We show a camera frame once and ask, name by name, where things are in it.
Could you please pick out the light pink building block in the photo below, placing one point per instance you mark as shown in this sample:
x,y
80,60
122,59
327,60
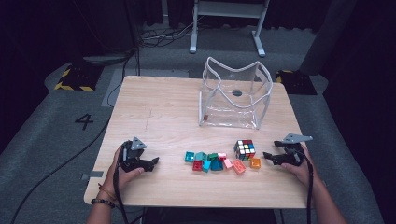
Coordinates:
x,y
228,163

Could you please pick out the grey stand base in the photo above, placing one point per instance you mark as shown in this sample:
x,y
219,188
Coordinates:
x,y
106,59

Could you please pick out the green building block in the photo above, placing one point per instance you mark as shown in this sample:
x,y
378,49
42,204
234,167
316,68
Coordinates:
x,y
213,156

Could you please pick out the multicoloured puzzle cube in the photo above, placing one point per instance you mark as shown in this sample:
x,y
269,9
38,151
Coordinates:
x,y
245,150

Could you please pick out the person's right hand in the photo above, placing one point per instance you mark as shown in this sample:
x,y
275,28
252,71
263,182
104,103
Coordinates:
x,y
305,172

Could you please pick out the white metal stand frame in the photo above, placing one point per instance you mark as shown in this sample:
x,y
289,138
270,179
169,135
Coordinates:
x,y
194,31

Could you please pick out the black stand pole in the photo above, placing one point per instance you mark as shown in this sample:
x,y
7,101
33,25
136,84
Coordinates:
x,y
136,37

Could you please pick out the clear plastic bag white trim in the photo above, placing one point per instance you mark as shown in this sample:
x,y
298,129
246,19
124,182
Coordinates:
x,y
227,115

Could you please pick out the sky blue building block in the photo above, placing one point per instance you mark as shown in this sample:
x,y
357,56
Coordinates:
x,y
206,166

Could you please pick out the magenta pink building block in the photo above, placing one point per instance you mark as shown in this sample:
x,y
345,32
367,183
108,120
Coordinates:
x,y
222,156

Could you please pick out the dark blue building block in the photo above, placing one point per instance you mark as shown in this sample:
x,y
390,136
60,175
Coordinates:
x,y
217,165

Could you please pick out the grey curtain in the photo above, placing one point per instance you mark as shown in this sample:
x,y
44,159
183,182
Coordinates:
x,y
330,34

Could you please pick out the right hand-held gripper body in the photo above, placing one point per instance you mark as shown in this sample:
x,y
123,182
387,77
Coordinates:
x,y
294,155

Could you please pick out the light turquoise building block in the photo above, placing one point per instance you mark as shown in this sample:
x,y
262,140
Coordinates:
x,y
200,155

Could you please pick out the teal building block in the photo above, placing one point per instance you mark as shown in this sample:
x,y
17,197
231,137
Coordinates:
x,y
189,156

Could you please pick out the grey tape piece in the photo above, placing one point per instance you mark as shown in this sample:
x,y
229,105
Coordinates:
x,y
95,174

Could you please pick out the person's left hand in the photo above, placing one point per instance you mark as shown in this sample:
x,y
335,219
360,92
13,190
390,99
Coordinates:
x,y
116,179

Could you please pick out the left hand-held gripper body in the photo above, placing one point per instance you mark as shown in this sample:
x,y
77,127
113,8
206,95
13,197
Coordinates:
x,y
130,155

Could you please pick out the red building block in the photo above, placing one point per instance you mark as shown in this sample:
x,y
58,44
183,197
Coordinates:
x,y
197,165

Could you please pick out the black yellow striped base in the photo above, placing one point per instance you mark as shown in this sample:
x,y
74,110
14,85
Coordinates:
x,y
77,79
295,83

